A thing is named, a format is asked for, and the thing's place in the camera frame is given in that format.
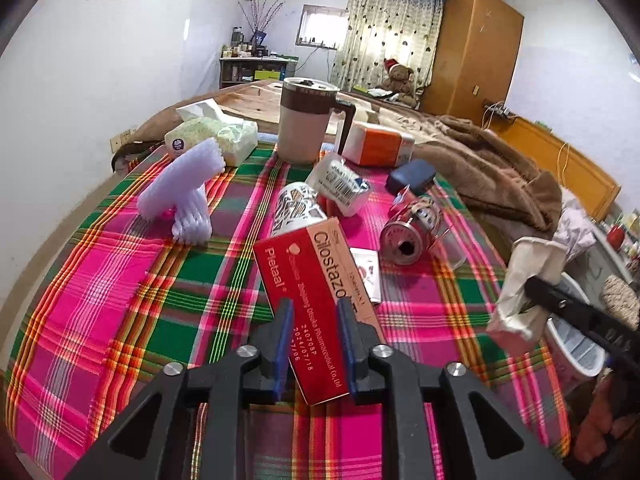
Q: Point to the beige mug with brown lid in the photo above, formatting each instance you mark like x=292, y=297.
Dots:
x=300, y=125

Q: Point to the red thermos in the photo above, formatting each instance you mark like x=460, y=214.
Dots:
x=615, y=235

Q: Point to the black and white patterned can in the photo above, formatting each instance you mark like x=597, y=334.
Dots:
x=295, y=207

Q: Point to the tissue pack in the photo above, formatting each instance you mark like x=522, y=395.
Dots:
x=235, y=140

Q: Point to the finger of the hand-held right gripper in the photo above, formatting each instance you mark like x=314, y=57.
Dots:
x=565, y=305

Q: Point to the red medicine box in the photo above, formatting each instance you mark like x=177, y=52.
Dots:
x=310, y=280

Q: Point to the wall outlet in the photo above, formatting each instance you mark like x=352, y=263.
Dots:
x=122, y=139

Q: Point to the blue glasses case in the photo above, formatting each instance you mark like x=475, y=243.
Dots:
x=410, y=175

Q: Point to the heart print curtain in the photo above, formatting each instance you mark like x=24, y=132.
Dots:
x=390, y=25

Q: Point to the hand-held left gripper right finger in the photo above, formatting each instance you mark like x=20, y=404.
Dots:
x=347, y=340

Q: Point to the pale pink sheet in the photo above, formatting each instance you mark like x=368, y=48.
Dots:
x=575, y=230

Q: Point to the window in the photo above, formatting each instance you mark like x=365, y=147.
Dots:
x=320, y=22

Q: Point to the vase of flower branches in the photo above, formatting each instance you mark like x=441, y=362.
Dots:
x=260, y=22

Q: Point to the wooden wardrobe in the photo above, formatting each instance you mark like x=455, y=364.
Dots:
x=470, y=50

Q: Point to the red can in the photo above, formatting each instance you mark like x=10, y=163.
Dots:
x=405, y=230

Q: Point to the white foam net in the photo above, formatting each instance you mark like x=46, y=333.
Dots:
x=180, y=175

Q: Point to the orange and white box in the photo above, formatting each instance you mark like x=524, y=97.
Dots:
x=380, y=147

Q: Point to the teddy bear with red hat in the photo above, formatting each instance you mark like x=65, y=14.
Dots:
x=400, y=80

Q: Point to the small white printed packet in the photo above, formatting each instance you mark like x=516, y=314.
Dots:
x=367, y=275

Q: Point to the clear plastic cup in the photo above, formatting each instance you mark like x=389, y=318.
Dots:
x=452, y=250

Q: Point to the shelf table with bottles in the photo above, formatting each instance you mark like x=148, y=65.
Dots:
x=250, y=70

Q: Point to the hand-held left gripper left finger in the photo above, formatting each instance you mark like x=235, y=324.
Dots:
x=285, y=340

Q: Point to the brown fleece blanket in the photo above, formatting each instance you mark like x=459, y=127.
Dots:
x=490, y=175

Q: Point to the grey dresser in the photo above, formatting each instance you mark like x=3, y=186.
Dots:
x=600, y=265

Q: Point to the white trash bin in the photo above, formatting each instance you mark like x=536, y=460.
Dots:
x=575, y=355

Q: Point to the power strip with plugs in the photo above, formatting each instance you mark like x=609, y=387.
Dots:
x=500, y=110

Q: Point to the plaid tablecloth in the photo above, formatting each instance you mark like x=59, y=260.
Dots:
x=125, y=285

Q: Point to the bed with brown blanket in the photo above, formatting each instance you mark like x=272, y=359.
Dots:
x=560, y=165

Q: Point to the patterned brown blanket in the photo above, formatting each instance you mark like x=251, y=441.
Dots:
x=250, y=100

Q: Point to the white labelled bottle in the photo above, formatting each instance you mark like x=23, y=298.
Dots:
x=335, y=177

